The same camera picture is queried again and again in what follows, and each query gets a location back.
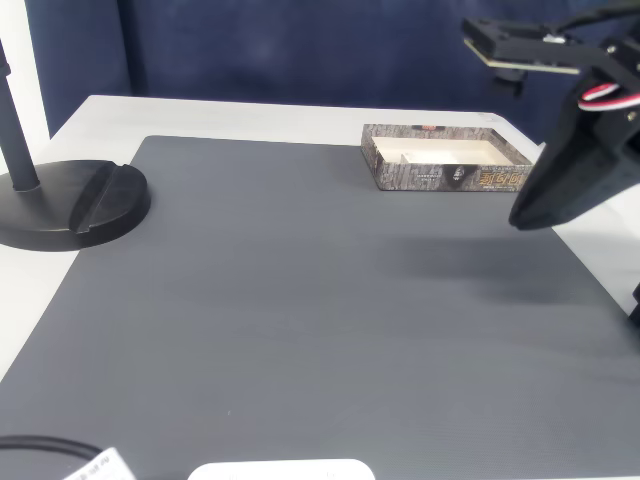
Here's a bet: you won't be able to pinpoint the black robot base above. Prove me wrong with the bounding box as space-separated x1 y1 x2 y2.
627 281 640 330

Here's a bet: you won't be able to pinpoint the white printed label tag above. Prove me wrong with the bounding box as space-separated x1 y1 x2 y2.
61 446 137 480

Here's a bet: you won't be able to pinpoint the white red servo wires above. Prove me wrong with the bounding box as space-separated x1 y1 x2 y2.
576 81 640 112

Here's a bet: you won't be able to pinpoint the patterned cardboard box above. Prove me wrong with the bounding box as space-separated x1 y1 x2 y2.
360 122 536 194

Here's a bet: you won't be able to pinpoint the thin black cable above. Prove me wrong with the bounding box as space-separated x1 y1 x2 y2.
0 434 102 465

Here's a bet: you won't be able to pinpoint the white rounded device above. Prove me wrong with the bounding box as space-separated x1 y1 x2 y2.
187 458 377 480

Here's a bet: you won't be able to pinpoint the black round-base stand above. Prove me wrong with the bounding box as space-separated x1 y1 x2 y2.
0 37 153 252

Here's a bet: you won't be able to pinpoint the black gripper camera mount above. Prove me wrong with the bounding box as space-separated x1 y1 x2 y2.
460 16 602 97

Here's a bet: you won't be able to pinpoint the grey table mat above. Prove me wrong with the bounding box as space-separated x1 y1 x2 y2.
0 134 639 480

